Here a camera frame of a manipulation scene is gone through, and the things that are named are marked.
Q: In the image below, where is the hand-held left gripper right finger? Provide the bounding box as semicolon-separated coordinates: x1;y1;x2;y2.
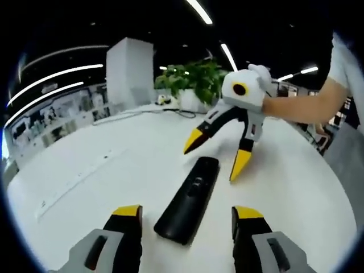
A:
231;205;314;273

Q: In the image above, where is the black remote control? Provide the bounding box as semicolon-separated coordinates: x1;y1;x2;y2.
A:
153;156;221;246

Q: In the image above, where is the grey mesh office chair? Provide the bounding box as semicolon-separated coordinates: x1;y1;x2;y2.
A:
322;113;364;205

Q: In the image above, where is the white plant pot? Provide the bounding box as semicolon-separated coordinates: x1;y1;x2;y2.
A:
178;89;210;111

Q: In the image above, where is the background display wall shelving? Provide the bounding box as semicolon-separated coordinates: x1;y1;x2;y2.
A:
5;82;114;150

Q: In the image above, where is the cable on table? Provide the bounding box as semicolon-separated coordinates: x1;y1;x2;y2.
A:
93;106;205;126

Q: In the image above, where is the white square pillar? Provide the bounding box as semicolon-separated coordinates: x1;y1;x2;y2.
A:
106;37;155;108

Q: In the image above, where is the ceiling light strip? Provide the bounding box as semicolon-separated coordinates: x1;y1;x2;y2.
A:
6;64;104;107
5;82;85;126
185;0;213;25
220;43;238;72

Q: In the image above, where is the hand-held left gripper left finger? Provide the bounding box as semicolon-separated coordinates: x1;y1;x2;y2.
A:
47;204;143;273

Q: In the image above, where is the person's clothed torso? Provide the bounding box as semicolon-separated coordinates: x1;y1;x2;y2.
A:
329;31;364;96

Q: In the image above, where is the green potted plant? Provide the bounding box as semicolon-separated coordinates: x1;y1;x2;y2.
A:
154;59;228;106

